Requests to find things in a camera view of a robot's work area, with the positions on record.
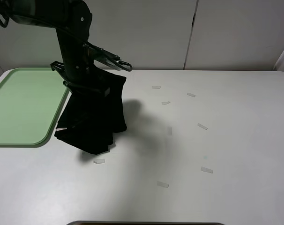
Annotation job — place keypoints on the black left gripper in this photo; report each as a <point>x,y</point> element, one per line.
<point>75,66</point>

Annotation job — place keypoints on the black short sleeve t-shirt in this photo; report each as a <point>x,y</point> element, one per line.
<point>88,122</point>

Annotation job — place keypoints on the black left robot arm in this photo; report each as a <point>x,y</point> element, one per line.
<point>71,19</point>

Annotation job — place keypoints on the light green plastic tray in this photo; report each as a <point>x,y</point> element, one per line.
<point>30,102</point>

